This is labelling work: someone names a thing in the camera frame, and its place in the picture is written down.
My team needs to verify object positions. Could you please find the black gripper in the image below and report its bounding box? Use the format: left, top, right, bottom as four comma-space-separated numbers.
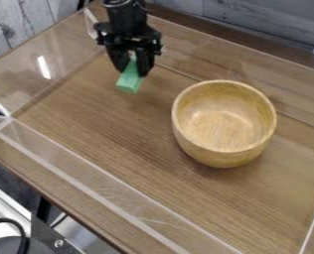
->
92, 1, 162, 77

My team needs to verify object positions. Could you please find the green rectangular block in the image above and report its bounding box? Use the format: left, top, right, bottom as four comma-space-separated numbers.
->
115, 55, 143, 94

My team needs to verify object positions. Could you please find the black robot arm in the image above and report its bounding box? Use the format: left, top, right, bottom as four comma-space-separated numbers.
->
92, 0, 162, 77

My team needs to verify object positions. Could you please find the light wooden bowl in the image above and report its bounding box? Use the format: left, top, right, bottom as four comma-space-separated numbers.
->
171, 79, 277, 168

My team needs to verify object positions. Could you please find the black table leg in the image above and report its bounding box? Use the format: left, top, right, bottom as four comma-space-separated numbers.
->
36, 197, 52, 223

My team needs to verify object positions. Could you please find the clear acrylic tray wall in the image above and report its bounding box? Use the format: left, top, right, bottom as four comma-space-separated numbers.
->
0, 6, 314, 254

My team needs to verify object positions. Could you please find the black metal bracket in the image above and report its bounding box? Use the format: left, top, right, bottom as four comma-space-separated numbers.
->
27, 216, 84, 254

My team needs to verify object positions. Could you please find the black cable loop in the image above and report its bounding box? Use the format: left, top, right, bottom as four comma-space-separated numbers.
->
0, 217, 31, 254

